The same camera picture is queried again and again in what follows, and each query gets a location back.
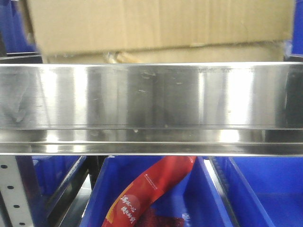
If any grey perforated shelf upright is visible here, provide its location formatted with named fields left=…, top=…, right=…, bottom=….
left=0, top=156, right=34, bottom=227

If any large brown cardboard box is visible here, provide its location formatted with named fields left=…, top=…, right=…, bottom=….
left=18, top=0, right=295, bottom=64

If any peeling clear packing tape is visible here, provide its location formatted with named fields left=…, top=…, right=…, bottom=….
left=103, top=52, right=129, bottom=63

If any blue plastic bin center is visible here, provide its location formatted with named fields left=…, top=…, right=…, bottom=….
left=80, top=156, right=232, bottom=227

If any blue plastic bin left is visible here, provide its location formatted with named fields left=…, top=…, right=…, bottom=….
left=16, top=156, right=88, bottom=227

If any blue plastic bin right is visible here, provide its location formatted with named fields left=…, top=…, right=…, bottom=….
left=213, top=157, right=303, bottom=227

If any stainless steel shelf edge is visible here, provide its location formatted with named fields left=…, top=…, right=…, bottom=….
left=0, top=62, right=303, bottom=156

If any blue bin upper right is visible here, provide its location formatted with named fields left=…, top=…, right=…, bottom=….
left=292, top=0, right=303, bottom=56

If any blue plastic bin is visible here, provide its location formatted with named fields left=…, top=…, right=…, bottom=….
left=16, top=156, right=88, bottom=227
left=80, top=156, right=232, bottom=227
left=213, top=157, right=303, bottom=227

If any blue bin upper left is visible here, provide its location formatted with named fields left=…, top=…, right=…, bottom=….
left=0, top=0, right=36, bottom=53

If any red snack bag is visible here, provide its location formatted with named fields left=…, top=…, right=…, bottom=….
left=102, top=156, right=196, bottom=227

